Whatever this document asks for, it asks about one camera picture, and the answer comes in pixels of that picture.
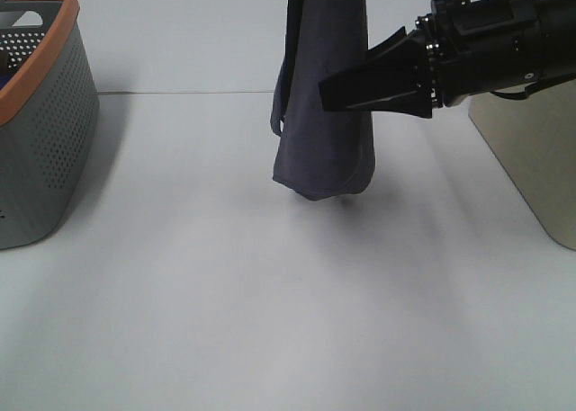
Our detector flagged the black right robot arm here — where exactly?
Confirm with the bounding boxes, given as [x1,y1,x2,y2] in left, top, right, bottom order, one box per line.
[319,0,575,119]

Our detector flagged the beige basket grey rim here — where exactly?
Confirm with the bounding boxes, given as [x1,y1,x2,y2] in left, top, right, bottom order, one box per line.
[467,0,576,251]

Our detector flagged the dark item inside grey basket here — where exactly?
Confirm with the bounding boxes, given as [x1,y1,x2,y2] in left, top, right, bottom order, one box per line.
[0,51,12,88]

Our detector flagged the grey perforated basket orange rim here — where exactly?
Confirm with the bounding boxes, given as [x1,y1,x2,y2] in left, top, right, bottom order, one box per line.
[1,0,100,250]

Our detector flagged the dark blue-grey towel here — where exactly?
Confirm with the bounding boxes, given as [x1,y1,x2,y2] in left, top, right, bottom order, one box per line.
[270,0,375,201]

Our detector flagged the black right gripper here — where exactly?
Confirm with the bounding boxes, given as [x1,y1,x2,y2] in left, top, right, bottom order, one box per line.
[319,27,432,118]

